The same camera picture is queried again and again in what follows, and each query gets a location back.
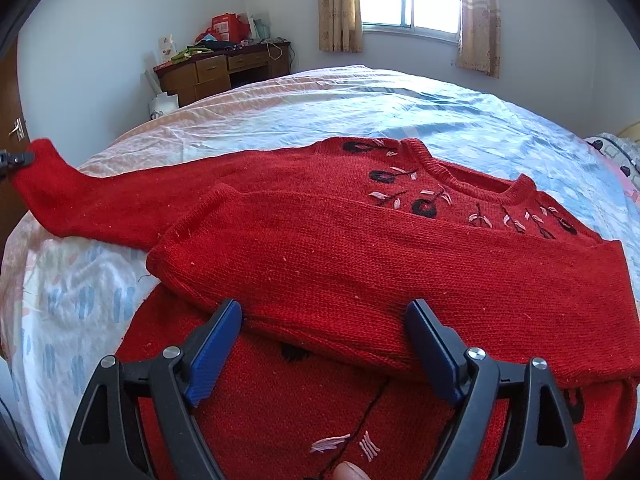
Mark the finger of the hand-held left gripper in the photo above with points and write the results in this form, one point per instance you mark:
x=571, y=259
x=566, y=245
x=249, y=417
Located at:
x=15, y=160

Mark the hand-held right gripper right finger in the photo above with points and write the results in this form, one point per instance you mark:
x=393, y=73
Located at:
x=432, y=350

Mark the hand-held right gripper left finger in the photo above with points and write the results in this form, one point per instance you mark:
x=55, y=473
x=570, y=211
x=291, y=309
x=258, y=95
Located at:
x=215, y=355

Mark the red embroidered knit sweater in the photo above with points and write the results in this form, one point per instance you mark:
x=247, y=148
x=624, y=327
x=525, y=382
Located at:
x=325, y=260

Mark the person's right hand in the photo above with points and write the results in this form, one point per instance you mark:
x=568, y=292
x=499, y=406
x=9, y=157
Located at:
x=351, y=472

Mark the brown wooden door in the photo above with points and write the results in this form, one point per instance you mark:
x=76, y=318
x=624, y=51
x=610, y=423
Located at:
x=7, y=90

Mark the white paper bag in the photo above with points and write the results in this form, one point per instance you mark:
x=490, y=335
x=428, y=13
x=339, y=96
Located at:
x=162, y=105

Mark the white printed carton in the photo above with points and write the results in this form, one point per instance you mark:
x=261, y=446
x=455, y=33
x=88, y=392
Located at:
x=166, y=50

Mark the green cloth item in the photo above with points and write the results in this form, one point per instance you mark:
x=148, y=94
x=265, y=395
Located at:
x=190, y=53

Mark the brown wooden desk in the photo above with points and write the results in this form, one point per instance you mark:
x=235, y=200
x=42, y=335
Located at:
x=215, y=67

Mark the red bag on desk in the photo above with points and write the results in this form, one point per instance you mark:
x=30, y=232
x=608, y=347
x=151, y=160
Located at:
x=227, y=27

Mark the bed with blue sheet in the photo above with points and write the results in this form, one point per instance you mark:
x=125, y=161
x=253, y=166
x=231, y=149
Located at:
x=350, y=110

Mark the yellow wooden headboard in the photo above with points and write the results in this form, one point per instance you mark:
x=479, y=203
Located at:
x=631, y=129

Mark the beige patterned curtain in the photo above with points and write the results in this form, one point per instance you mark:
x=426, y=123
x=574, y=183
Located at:
x=340, y=5
x=479, y=20

